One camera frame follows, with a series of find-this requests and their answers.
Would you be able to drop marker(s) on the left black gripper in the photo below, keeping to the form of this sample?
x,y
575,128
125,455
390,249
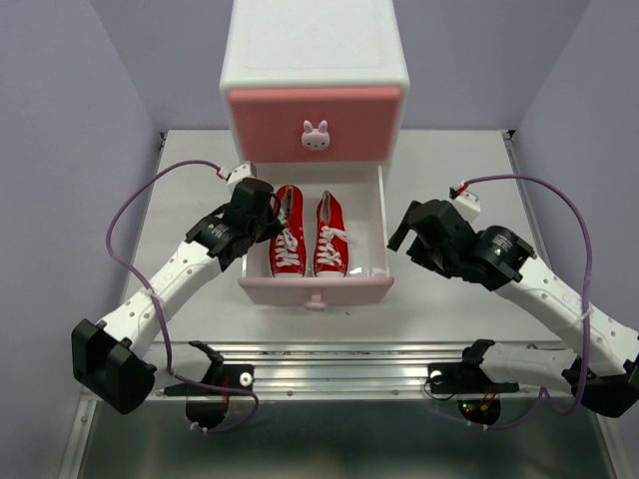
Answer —
x,y
274,227

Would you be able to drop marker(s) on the light pink drawer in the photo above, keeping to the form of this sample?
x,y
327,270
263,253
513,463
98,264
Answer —
x,y
359,189

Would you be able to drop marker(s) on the white shoe cabinet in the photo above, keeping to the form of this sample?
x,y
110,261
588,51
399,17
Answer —
x,y
313,44

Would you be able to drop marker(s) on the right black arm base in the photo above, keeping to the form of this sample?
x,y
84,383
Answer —
x,y
478,397

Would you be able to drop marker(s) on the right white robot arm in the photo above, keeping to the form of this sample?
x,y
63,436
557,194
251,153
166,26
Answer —
x,y
599,362

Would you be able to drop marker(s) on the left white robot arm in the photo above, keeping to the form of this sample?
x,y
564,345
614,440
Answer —
x,y
108,355

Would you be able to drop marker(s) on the red sneaker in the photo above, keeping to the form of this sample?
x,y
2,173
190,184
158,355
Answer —
x,y
288,253
331,254

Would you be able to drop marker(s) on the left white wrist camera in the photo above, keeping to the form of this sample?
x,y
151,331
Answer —
x,y
232,177

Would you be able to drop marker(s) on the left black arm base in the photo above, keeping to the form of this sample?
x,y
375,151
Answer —
x,y
196,369

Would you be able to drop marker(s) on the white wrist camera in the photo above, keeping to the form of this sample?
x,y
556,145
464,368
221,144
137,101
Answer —
x,y
232,177
465,202

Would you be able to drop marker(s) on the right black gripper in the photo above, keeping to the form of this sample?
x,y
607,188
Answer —
x,y
419,254

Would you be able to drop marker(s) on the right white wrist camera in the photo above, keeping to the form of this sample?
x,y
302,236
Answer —
x,y
465,202

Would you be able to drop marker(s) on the aluminium mounting rail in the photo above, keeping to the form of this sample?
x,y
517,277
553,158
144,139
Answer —
x,y
330,370

